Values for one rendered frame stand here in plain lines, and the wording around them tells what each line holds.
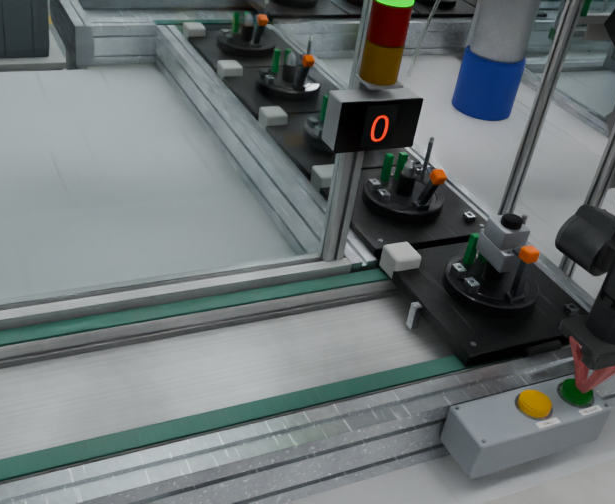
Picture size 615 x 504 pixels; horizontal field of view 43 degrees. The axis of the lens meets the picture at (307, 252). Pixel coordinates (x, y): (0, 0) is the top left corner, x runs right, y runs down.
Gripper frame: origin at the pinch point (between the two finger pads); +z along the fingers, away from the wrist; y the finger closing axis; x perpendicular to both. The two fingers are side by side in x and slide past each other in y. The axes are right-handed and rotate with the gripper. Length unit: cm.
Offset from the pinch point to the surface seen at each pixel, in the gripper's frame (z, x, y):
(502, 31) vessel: -10, -97, -57
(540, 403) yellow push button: 1.2, 0.2, 6.7
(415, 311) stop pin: 2.6, -21.3, 11.5
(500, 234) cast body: -9.2, -21.1, 0.8
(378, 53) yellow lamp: -31.4, -32.1, 19.6
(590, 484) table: 12.4, 6.3, -1.5
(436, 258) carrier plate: 1.5, -31.0, 2.0
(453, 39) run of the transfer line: 7, -139, -76
